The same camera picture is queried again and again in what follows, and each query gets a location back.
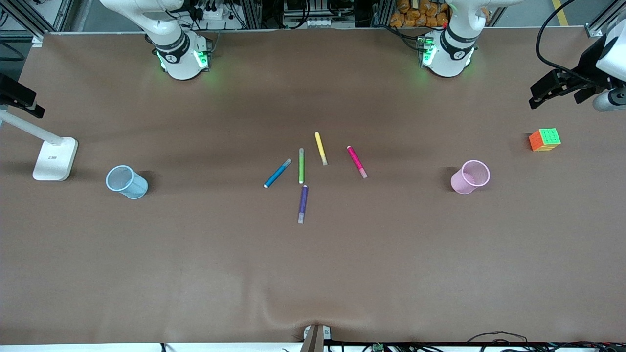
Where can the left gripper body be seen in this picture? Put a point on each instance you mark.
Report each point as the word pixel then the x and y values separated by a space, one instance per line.
pixel 588 65

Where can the pink marker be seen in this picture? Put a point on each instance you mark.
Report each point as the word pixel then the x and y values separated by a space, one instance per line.
pixel 356 160

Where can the blue marker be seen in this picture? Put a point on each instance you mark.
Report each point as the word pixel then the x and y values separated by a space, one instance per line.
pixel 278 173

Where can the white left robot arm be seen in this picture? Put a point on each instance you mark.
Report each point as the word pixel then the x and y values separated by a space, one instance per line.
pixel 447 61

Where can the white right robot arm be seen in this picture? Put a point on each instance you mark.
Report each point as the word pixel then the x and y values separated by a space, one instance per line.
pixel 176 54

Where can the colourful puzzle cube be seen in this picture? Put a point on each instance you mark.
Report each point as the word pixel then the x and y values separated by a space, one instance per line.
pixel 547 137

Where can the white desk lamp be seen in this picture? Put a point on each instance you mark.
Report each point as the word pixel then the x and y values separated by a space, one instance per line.
pixel 55 159

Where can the pink mesh cup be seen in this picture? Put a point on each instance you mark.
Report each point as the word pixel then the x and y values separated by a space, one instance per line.
pixel 462 183

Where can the light blue mesh cup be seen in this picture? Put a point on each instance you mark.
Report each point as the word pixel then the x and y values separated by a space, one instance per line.
pixel 134 188

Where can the white power strip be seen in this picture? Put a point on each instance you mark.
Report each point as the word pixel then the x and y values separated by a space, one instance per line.
pixel 215 12

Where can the yellow marker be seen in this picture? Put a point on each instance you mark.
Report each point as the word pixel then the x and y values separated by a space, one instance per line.
pixel 320 146

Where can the green marker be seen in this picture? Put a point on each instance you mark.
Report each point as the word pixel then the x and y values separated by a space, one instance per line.
pixel 301 166

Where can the purple marker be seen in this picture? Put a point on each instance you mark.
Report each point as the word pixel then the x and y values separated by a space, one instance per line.
pixel 303 200

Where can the brown table cover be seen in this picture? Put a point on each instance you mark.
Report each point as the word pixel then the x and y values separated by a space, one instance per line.
pixel 313 264

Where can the metal table edge clamp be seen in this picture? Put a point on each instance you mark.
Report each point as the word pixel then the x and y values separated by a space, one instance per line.
pixel 317 337

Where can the aluminium frame profile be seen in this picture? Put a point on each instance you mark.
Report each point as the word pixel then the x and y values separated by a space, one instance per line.
pixel 36 22
pixel 604 19

